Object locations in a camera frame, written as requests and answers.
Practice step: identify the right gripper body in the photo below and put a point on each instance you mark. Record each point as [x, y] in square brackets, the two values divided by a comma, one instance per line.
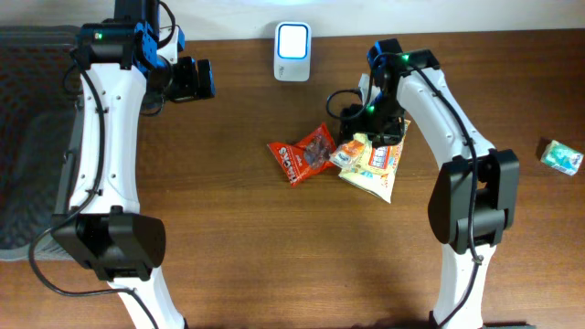
[381, 137]

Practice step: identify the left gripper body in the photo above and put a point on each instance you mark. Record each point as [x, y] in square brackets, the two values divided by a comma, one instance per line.
[204, 79]

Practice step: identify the small orange white carton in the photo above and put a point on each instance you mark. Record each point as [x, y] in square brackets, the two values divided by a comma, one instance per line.
[347, 154]

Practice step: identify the pale yellow snack bag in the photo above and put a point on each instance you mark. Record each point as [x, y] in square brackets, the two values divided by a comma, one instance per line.
[375, 169]

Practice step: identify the orange snack bag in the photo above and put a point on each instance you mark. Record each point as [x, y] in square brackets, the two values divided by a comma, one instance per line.
[309, 157]

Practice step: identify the teal tissue pack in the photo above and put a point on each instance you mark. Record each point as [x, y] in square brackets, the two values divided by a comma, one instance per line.
[562, 158]

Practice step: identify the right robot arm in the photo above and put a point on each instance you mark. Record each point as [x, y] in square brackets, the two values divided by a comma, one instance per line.
[473, 201]

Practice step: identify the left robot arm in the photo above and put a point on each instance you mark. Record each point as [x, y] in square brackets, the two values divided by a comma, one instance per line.
[130, 66]

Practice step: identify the white barcode scanner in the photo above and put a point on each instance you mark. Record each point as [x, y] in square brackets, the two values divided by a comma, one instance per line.
[292, 51]

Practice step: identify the dark grey plastic basket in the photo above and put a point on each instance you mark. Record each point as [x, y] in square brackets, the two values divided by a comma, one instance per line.
[40, 133]

